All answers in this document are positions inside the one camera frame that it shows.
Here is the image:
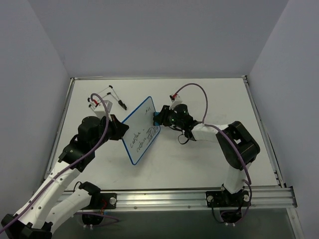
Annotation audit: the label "blue whiteboard eraser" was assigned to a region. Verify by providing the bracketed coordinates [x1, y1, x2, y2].
[153, 112, 160, 126]

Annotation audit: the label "blue framed small whiteboard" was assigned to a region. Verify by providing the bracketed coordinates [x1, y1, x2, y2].
[122, 96, 160, 165]

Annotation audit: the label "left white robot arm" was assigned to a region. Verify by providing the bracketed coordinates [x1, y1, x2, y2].
[1, 115, 129, 239]

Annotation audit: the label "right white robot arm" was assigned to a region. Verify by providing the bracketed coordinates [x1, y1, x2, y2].
[153, 104, 260, 206]

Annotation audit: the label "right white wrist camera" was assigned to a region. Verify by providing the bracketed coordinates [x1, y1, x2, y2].
[169, 94, 182, 110]

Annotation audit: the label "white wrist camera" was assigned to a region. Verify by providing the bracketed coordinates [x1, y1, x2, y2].
[169, 94, 182, 110]
[87, 98, 113, 119]

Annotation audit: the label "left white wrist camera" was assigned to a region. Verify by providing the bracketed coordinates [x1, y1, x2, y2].
[87, 98, 113, 119]

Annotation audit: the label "black wire whiteboard stand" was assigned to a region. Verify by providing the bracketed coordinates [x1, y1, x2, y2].
[87, 85, 128, 110]

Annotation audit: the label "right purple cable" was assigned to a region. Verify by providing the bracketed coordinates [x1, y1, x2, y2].
[174, 83, 252, 224]

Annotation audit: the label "purple cable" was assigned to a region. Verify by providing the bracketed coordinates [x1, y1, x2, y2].
[0, 93, 120, 229]
[174, 83, 252, 224]

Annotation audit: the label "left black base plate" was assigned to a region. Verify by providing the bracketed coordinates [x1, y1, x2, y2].
[89, 193, 117, 211]

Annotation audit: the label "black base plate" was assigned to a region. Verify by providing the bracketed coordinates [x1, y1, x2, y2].
[89, 193, 117, 211]
[205, 190, 251, 208]

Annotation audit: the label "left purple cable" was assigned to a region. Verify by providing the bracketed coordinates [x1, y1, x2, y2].
[0, 93, 120, 229]

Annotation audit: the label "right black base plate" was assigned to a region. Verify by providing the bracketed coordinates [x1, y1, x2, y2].
[205, 190, 251, 208]

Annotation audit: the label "aluminium front rail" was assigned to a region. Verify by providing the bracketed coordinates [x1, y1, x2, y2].
[57, 187, 299, 212]

